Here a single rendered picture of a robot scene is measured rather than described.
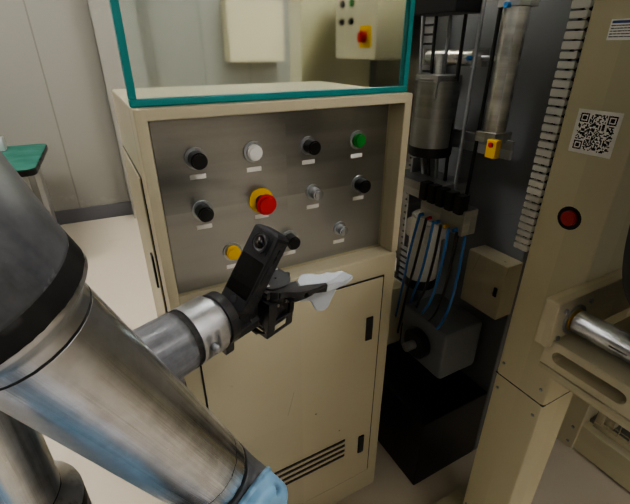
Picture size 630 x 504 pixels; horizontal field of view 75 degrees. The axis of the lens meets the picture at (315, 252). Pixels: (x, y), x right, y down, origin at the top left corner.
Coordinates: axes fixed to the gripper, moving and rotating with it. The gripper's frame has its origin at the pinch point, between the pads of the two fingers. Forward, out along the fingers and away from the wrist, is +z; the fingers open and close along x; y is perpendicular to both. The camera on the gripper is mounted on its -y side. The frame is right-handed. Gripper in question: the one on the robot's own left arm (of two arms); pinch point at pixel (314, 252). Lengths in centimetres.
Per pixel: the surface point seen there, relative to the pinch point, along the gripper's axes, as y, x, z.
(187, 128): -12.6, -29.0, -1.9
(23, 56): 22, -334, 78
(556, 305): 7.5, 33.1, 28.9
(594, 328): 10, 40, 31
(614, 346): 10, 43, 29
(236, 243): 10.4, -22.9, 4.1
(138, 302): 129, -157, 48
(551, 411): 43, 43, 44
